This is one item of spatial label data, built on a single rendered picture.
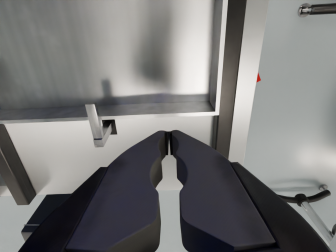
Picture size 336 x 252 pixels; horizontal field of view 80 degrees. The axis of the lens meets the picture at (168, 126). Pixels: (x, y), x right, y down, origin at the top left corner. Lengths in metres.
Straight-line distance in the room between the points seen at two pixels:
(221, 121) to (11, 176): 0.28
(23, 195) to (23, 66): 0.18
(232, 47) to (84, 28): 0.15
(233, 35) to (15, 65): 0.23
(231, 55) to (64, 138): 0.23
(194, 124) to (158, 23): 0.12
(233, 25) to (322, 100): 1.30
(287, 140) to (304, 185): 0.44
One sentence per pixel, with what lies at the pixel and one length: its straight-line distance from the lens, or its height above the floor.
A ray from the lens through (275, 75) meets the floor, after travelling 1.29.
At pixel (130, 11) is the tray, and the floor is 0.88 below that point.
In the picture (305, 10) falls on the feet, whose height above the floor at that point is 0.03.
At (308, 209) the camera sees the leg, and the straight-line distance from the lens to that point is 1.67.
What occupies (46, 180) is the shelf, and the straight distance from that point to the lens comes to 0.36.
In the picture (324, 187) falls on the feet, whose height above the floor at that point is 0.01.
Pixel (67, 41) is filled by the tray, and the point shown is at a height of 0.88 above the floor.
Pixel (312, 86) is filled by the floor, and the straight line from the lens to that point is 1.42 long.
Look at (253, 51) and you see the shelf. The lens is 0.25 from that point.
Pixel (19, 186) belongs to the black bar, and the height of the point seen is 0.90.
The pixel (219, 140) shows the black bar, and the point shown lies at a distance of 0.25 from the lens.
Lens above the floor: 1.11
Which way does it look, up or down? 63 degrees down
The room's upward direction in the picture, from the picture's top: 179 degrees clockwise
